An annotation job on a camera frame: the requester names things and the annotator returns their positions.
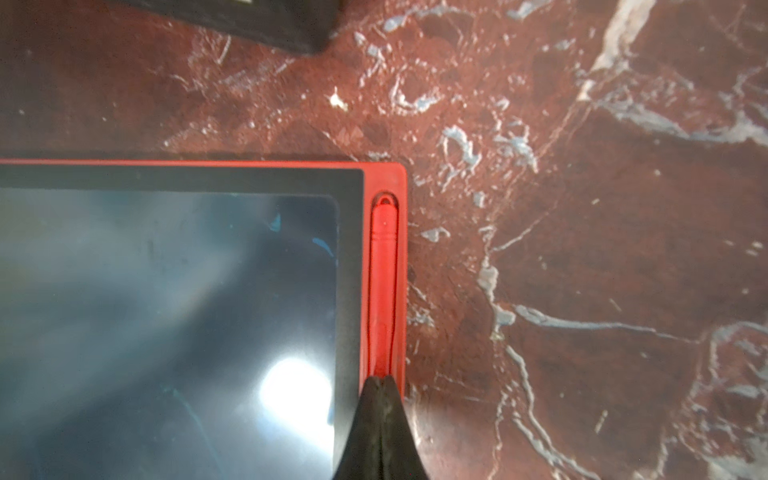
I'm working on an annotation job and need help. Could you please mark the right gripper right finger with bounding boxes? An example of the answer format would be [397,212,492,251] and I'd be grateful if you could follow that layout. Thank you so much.
[379,376,428,480]

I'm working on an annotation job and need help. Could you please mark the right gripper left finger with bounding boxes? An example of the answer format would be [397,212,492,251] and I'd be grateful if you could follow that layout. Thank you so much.
[333,377,381,480]

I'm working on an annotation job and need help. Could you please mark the red stylus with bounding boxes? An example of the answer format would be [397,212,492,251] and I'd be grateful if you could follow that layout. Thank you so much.
[368,193,399,377]

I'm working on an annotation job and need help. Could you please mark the yellow black toolbox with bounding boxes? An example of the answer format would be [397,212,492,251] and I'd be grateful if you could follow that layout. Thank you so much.
[125,0,342,55]

